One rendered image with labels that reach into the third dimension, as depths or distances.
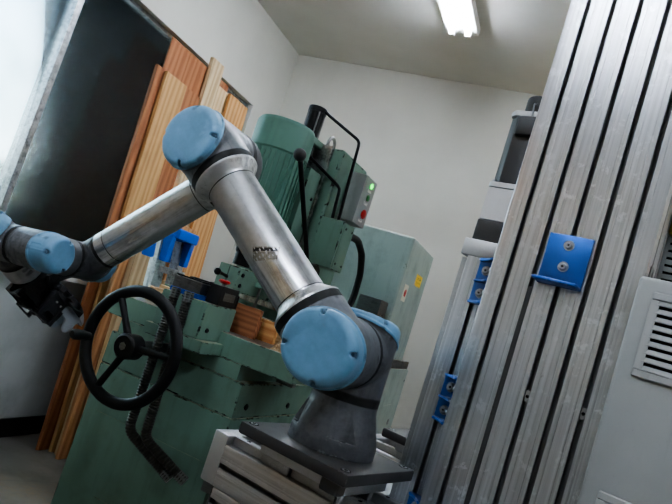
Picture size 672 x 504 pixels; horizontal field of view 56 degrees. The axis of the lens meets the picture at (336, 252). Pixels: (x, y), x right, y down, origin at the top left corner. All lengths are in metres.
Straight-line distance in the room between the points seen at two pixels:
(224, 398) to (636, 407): 0.96
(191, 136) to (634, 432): 0.81
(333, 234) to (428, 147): 2.36
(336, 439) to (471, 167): 3.20
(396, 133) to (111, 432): 2.99
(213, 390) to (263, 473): 0.55
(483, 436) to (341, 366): 0.33
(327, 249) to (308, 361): 1.01
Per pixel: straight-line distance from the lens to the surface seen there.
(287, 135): 1.77
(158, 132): 3.33
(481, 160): 4.10
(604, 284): 1.10
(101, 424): 1.83
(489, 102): 4.24
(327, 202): 1.94
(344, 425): 1.05
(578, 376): 1.08
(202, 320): 1.54
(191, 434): 1.65
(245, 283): 1.79
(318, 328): 0.90
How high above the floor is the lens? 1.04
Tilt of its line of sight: 5 degrees up
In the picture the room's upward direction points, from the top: 18 degrees clockwise
